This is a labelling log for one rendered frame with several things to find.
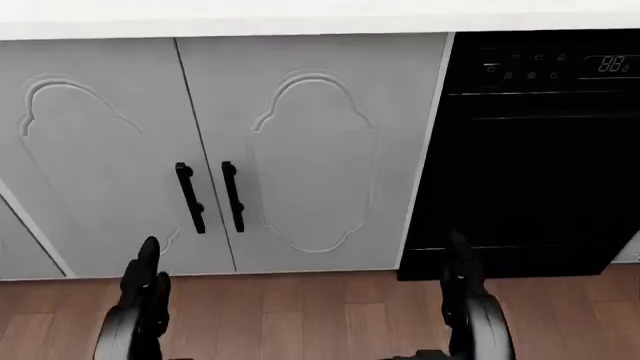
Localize white countertop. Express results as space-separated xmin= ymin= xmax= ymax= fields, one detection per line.
xmin=0 ymin=0 xmax=640 ymax=42

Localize grey cabinet door with moulding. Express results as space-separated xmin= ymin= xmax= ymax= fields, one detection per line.
xmin=174 ymin=32 xmax=449 ymax=274
xmin=0 ymin=36 xmax=238 ymax=279

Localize black bar cabinet handle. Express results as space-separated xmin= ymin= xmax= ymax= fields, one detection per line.
xmin=220 ymin=160 xmax=246 ymax=234
xmin=174 ymin=161 xmax=207 ymax=235

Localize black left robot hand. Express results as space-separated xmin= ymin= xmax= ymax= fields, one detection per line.
xmin=118 ymin=235 xmax=172 ymax=338

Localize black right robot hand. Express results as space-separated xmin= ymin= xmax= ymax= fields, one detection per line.
xmin=439 ymin=228 xmax=492 ymax=332

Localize black built-in dishwasher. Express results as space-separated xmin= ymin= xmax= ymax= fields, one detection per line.
xmin=396 ymin=27 xmax=640 ymax=282

